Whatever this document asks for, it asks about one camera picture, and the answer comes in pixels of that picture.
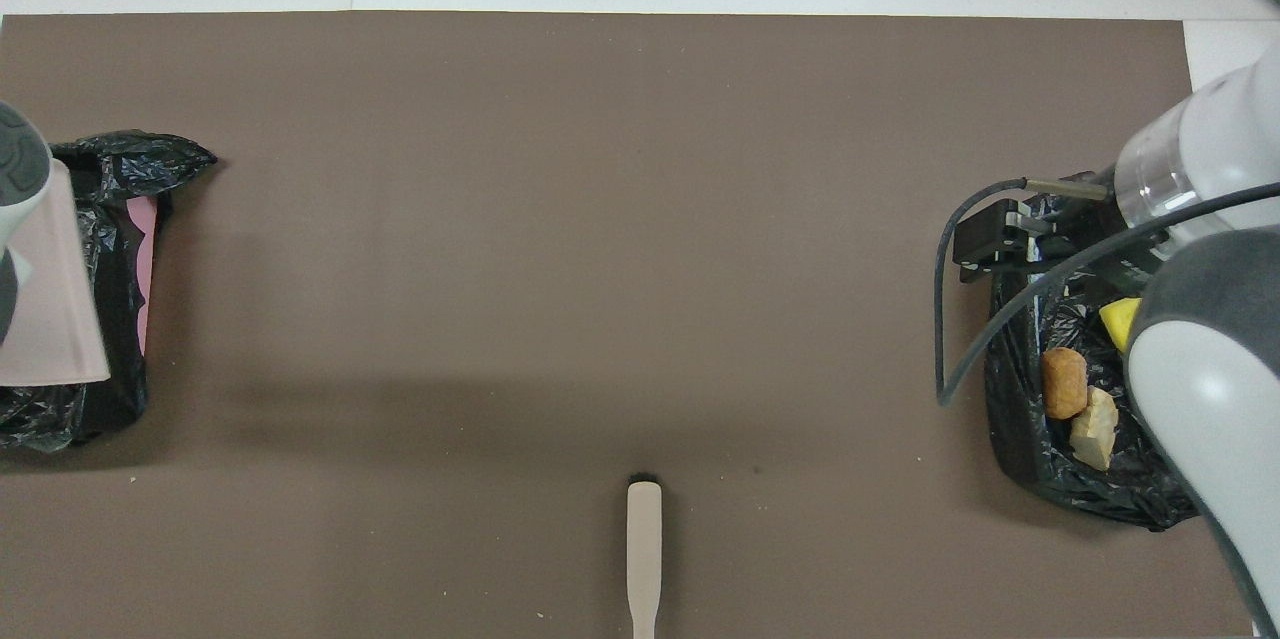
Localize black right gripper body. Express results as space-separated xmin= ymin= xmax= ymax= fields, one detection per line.
xmin=1008 ymin=199 xmax=1126 ymax=270

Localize yellow sponge piece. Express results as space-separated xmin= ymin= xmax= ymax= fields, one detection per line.
xmin=1098 ymin=297 xmax=1143 ymax=352

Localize brown round bread roll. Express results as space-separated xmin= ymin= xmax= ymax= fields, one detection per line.
xmin=1041 ymin=347 xmax=1089 ymax=420

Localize orange white striped bread piece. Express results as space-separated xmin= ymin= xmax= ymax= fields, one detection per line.
xmin=1068 ymin=386 xmax=1121 ymax=472

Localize beige brush black bristles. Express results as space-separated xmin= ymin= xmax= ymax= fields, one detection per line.
xmin=626 ymin=472 xmax=664 ymax=639

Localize beige plastic dustpan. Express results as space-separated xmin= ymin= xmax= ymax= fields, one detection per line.
xmin=0 ymin=162 xmax=111 ymax=387

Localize black trash bag liner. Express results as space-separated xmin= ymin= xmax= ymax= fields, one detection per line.
xmin=985 ymin=171 xmax=1201 ymax=532
xmin=0 ymin=131 xmax=218 ymax=452

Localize pink plastic bin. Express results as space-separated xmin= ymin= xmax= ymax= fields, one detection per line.
xmin=124 ymin=197 xmax=161 ymax=355

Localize brown table mat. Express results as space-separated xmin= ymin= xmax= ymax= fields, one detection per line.
xmin=0 ymin=11 xmax=1253 ymax=639

